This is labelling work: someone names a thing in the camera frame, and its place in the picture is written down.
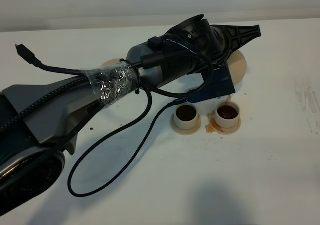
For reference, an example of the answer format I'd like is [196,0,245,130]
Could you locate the spilled brown tea puddle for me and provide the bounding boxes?
[205,113,225,134]

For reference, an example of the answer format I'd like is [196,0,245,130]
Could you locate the right beige teacup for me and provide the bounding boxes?
[213,97,241,129]

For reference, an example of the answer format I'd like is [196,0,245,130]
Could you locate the beige teapot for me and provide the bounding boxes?
[227,50,247,91]

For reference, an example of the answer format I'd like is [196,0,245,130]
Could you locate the left beige teacup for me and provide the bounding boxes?
[173,104,198,131]

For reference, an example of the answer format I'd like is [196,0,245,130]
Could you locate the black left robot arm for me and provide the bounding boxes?
[0,15,261,215]

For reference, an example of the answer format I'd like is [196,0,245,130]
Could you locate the beige teapot saucer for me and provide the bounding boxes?
[101,58,124,67]

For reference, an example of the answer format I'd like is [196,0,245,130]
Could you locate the right cup saucer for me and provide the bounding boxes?
[211,110,242,135]

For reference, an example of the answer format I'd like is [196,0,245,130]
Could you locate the cup saucer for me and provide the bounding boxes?
[170,113,202,136]
[211,110,242,135]

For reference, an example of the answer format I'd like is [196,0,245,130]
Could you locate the black braided left cable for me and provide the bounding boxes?
[0,81,187,197]

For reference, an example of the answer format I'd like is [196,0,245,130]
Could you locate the beige teacup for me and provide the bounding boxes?
[213,97,241,129]
[173,104,198,131]

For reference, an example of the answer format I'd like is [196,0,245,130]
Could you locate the left cup saucer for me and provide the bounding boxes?
[170,113,202,136]

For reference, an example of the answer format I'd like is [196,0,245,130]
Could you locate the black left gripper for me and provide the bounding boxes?
[141,14,262,103]

